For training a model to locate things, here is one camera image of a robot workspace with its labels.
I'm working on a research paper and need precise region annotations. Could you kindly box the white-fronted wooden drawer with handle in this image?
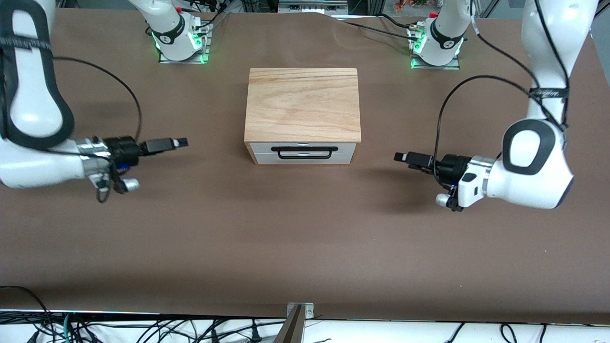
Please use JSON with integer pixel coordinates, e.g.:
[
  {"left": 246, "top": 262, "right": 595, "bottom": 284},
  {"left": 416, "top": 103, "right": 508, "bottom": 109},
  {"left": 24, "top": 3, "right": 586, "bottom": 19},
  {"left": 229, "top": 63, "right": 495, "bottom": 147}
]
[{"left": 250, "top": 142, "right": 356, "bottom": 160}]

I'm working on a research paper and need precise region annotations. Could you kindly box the black metal drawer handle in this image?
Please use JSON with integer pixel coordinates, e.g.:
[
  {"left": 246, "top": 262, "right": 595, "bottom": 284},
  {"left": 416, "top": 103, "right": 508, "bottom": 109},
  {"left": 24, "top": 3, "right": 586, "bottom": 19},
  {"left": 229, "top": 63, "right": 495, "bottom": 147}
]
[{"left": 271, "top": 146, "right": 339, "bottom": 160}]

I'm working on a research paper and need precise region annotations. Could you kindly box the wooden drawer cabinet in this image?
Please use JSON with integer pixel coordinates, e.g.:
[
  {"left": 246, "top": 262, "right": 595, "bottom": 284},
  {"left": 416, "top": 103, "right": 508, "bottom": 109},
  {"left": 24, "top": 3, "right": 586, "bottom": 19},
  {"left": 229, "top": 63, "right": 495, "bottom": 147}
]
[{"left": 244, "top": 68, "right": 362, "bottom": 166}]

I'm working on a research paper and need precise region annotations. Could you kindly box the brown paper table cover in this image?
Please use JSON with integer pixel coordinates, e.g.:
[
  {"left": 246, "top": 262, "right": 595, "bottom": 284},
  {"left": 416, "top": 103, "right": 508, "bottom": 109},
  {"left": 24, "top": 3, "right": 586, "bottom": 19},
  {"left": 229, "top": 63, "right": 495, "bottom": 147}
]
[{"left": 0, "top": 7, "right": 610, "bottom": 325}]

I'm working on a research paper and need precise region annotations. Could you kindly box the grey metal equipment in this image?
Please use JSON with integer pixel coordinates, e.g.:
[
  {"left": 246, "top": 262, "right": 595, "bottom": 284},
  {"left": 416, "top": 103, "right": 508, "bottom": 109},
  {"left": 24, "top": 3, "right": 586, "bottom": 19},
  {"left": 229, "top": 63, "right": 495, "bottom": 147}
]
[{"left": 278, "top": 0, "right": 349, "bottom": 15}]

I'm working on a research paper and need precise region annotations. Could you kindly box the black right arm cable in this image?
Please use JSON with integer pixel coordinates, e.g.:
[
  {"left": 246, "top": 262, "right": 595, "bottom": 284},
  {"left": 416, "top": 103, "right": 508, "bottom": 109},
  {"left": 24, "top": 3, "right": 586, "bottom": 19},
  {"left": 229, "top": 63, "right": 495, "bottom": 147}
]
[{"left": 51, "top": 56, "right": 143, "bottom": 203}]

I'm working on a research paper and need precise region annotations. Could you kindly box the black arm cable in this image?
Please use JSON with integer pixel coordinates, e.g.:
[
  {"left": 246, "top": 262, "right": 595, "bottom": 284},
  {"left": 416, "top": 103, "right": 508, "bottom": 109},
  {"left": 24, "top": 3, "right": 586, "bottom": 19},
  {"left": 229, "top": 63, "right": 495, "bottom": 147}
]
[
  {"left": 433, "top": 0, "right": 571, "bottom": 189},
  {"left": 51, "top": 56, "right": 143, "bottom": 203}
]

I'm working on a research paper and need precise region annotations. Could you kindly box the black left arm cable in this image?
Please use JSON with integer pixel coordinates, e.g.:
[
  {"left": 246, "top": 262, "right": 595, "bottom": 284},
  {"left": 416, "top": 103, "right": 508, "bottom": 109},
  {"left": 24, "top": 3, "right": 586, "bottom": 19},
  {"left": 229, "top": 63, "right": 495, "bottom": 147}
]
[{"left": 433, "top": 0, "right": 571, "bottom": 189}]

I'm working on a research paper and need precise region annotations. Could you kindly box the black base cable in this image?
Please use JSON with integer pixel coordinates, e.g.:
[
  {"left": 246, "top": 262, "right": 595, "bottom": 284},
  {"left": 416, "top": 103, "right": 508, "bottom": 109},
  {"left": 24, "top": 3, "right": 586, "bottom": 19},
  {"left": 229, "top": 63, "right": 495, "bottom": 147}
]
[
  {"left": 341, "top": 20, "right": 420, "bottom": 41},
  {"left": 379, "top": 13, "right": 420, "bottom": 30},
  {"left": 191, "top": 12, "right": 230, "bottom": 36}
]

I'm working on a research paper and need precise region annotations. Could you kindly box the black looped cable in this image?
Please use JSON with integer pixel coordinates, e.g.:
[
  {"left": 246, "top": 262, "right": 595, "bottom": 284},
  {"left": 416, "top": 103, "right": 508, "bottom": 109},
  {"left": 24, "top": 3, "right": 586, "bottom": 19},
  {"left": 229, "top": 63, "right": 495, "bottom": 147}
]
[{"left": 0, "top": 286, "right": 53, "bottom": 343}]

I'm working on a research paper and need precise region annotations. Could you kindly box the small metal bracket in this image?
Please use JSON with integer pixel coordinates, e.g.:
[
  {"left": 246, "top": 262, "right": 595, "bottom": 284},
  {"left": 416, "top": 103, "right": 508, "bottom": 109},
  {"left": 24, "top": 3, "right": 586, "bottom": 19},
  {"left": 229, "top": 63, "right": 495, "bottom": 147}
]
[{"left": 287, "top": 302, "right": 315, "bottom": 319}]

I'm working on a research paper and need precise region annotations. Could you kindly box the grey camera mount pole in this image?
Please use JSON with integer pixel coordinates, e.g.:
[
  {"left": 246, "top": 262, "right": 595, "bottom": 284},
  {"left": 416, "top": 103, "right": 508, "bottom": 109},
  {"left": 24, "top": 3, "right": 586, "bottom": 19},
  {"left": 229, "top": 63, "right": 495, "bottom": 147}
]
[{"left": 274, "top": 305, "right": 305, "bottom": 343}]

